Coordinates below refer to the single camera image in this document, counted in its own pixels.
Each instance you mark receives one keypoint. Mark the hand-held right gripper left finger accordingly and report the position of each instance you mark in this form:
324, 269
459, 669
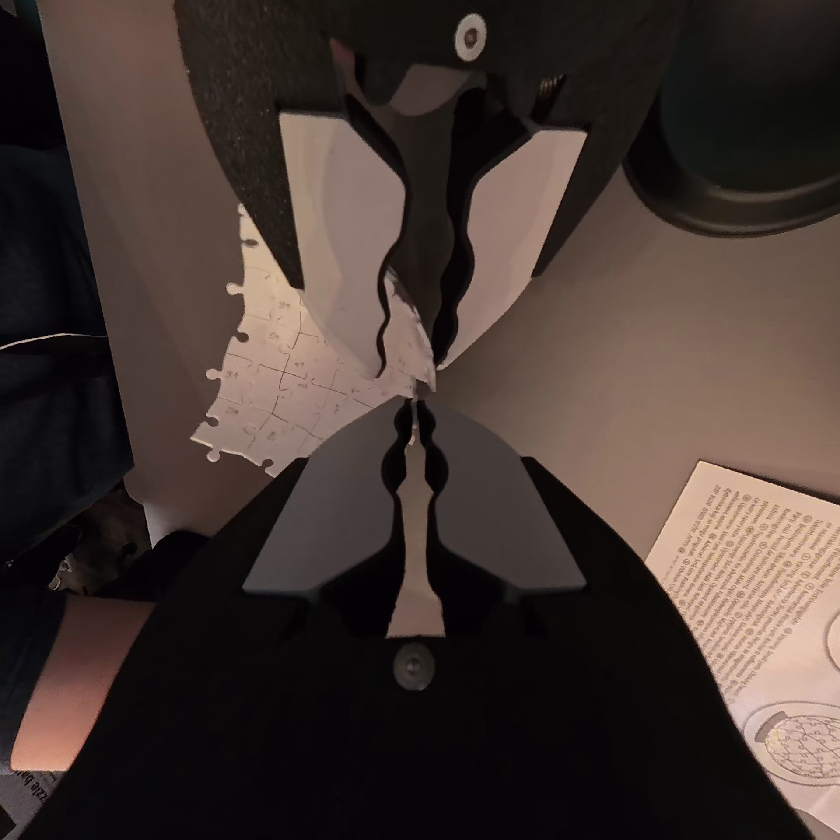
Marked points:
328, 525

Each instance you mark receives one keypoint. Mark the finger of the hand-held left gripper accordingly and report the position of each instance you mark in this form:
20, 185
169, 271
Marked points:
525, 210
335, 210

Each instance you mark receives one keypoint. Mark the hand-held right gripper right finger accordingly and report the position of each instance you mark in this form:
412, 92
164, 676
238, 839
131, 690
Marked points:
505, 525

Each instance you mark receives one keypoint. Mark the assembled white puzzle section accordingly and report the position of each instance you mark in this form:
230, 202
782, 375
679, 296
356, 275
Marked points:
289, 381

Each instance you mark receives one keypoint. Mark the person's right forearm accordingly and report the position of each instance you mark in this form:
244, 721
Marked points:
72, 683

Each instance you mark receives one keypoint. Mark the black round ball stand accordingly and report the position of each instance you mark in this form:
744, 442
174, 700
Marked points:
748, 145

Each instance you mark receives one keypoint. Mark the white instruction leaflet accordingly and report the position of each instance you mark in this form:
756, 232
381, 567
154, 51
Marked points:
761, 591

